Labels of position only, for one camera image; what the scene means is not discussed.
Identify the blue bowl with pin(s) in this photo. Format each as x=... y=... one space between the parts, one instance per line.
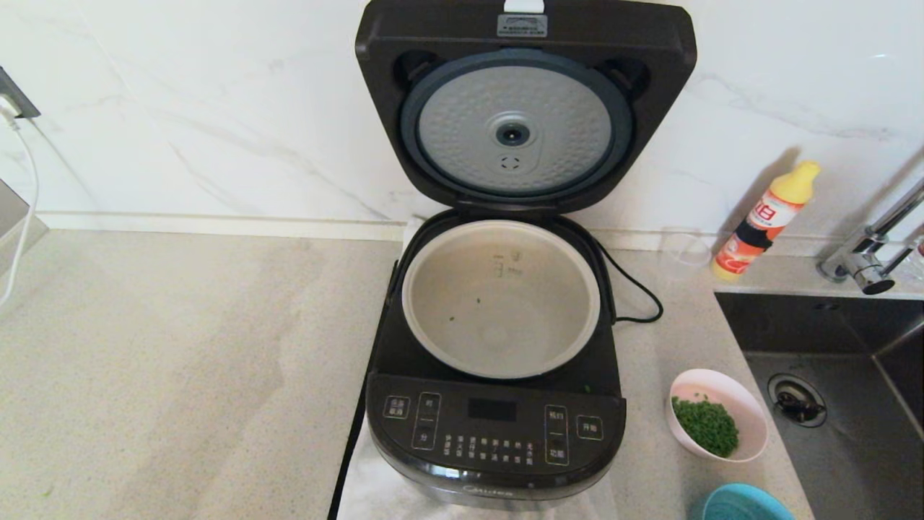
x=743 y=505

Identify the pink bowl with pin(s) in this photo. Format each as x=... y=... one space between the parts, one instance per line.
x=736 y=404

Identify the beige inner pot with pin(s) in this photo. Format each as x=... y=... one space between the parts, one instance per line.
x=505 y=318

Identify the yellow orange detergent bottle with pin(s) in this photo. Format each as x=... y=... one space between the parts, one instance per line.
x=765 y=217

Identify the dark grey rice cooker body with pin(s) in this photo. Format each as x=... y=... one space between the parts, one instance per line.
x=498 y=426

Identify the stainless steel sink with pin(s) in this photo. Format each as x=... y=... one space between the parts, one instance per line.
x=866 y=462

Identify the grey flat panel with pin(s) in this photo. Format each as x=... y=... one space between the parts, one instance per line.
x=14 y=224

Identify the chrome faucet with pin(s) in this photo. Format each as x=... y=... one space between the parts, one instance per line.
x=863 y=271

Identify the clear plastic cup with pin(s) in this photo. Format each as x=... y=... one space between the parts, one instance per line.
x=686 y=253

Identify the dark wall socket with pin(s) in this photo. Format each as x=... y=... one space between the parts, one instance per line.
x=16 y=97

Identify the metal sink drain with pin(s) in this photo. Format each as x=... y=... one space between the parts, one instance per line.
x=796 y=399

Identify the dark grey rice cooker lid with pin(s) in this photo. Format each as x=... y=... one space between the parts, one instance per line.
x=516 y=130

